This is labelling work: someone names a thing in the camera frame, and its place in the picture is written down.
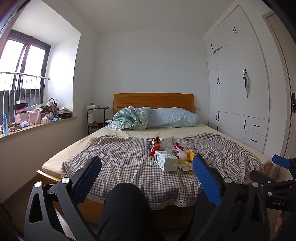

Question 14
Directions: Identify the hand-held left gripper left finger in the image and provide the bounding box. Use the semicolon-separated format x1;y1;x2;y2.
24;156;102;241

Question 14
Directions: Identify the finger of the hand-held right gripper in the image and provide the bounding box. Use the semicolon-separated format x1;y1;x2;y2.
250;170;281;188
272;155;296;173

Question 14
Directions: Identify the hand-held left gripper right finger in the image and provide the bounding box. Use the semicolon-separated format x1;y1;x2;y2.
190;155;270;241

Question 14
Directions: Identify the white paper wrapper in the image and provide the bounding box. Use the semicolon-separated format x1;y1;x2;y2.
176;161;194;172

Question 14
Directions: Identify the white plastic bag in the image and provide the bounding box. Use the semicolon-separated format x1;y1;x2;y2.
175;150;188;161

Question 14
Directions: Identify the white carton box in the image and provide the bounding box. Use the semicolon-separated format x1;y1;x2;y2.
154;150;179;172

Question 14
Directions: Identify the person's right hand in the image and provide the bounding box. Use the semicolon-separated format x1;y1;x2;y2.
276;210;286;235

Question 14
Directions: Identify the cream mattress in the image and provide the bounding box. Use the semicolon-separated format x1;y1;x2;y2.
42;123;271;179

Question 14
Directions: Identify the checked blanket with lace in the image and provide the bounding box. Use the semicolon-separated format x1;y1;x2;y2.
60;133;264;210

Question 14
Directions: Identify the person's right leg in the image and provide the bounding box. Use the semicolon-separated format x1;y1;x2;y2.
183;199;215;241

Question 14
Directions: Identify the person's leg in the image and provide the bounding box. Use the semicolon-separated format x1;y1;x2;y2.
97;183;167;241
183;199;215;241

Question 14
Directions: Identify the person's left leg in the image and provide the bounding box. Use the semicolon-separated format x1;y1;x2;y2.
97;183;167;241

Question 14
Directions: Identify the light blue pillow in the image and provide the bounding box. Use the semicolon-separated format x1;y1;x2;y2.
146;107;201;128

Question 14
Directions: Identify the beige windowsill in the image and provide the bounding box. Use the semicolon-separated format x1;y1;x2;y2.
0;116;77;141

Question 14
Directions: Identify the black metal side table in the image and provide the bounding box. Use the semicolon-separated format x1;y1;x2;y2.
87;107;110;136

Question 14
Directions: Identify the green floral quilt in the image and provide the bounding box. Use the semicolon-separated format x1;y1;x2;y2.
106;106;153;131

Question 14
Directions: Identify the pink bag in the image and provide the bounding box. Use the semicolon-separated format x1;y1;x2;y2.
28;111;42;124

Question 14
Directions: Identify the white built-in wardrobe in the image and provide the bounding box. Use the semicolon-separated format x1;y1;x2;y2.
203;0;272;153

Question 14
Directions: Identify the beige door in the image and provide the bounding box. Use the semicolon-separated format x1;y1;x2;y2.
261;11;296;163

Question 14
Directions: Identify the stack of gift boxes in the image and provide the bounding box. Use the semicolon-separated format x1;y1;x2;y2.
13;100;28;123

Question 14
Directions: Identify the blue bottle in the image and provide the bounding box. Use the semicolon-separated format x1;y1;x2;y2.
2;113;9;135

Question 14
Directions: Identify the white metal window railing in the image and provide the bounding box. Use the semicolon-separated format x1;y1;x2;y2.
0;71;51;122

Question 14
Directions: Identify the dark framed window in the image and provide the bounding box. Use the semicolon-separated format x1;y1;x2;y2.
0;30;51;121

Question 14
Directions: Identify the black grey hanging strap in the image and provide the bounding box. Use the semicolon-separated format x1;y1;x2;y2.
242;69;250;99

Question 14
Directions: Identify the wooden bed frame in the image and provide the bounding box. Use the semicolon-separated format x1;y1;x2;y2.
36;93;273;230

